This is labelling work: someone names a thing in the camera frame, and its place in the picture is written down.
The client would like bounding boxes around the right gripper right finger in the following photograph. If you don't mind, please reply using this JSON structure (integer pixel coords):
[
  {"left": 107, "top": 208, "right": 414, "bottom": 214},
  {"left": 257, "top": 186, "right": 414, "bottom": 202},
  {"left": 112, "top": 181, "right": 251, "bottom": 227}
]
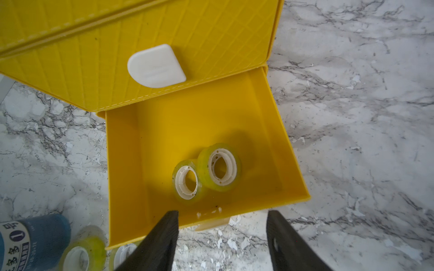
[{"left": 266, "top": 210, "right": 332, "bottom": 271}]

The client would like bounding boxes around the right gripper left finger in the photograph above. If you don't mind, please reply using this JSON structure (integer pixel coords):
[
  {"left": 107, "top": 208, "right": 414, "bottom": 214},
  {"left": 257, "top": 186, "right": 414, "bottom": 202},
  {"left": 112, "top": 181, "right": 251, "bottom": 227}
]
[{"left": 116, "top": 211, "right": 179, "bottom": 271}]

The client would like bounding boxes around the yellow drawer cabinet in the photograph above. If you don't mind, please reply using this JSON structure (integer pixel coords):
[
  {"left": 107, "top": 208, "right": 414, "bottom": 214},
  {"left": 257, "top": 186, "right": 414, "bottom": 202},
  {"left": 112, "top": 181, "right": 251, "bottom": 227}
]
[{"left": 1, "top": 1, "right": 310, "bottom": 248}]

